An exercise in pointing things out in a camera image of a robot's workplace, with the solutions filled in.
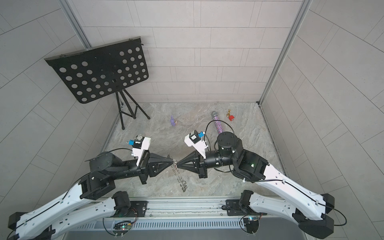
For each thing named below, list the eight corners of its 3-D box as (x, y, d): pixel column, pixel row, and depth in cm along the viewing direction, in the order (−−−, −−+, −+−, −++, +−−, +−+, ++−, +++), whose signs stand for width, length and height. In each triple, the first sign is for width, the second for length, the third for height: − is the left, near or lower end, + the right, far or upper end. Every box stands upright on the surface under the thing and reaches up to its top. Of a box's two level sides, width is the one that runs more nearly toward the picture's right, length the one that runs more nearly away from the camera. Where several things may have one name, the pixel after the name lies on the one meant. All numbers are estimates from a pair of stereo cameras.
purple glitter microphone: (217, 134, 101) (218, 130, 98) (212, 114, 112) (212, 111, 109) (222, 133, 102) (223, 130, 99) (216, 114, 113) (217, 110, 110)
